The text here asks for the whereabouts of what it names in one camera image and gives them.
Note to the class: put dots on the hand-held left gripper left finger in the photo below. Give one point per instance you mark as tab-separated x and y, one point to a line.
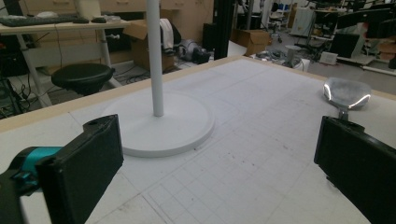
81	168

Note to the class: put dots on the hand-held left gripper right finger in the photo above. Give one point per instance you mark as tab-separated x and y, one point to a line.
358	165

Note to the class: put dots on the silver metal spoon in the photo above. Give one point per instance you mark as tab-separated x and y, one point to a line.
345	91

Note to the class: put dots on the black round stool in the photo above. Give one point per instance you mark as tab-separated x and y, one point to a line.
82	77

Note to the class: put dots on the white stand with round base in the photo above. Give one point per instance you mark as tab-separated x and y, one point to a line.
162	124

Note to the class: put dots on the small white box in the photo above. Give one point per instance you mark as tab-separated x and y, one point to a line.
328	58

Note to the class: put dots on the black monitor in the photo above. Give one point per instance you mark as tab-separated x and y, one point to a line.
344	45

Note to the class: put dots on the open cardboard box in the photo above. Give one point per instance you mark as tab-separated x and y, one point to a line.
140	46

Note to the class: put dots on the white desk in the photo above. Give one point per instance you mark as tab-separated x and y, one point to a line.
62	26

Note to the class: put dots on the black computer mouse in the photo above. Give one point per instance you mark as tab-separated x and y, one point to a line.
98	20

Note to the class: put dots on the black keyboard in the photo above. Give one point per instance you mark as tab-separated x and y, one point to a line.
40	20

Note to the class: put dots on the white cloth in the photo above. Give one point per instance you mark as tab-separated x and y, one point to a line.
167	32

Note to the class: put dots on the grey bag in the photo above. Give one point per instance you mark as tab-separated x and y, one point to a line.
191	49

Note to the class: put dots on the closed cardboard box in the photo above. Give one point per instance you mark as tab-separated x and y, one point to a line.
253	40

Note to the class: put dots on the office chair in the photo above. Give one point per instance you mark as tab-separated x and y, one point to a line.
275	21

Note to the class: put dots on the black metal pillar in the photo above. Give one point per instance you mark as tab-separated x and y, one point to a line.
223	28

